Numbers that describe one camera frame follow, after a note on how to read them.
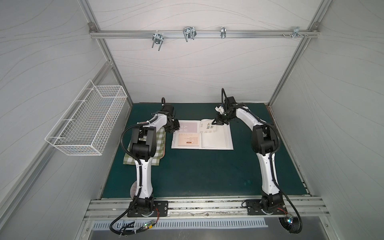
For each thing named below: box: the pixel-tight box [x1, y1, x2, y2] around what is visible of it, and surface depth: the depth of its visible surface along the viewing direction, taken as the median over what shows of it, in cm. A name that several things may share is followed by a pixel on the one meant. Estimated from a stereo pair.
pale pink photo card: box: [178, 133, 200, 147], surface depth 101 cm
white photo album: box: [171, 118, 234, 150], surface depth 102 cm
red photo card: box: [179, 122, 198, 133], surface depth 106 cm
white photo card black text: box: [199, 120, 217, 134], surface depth 103 cm
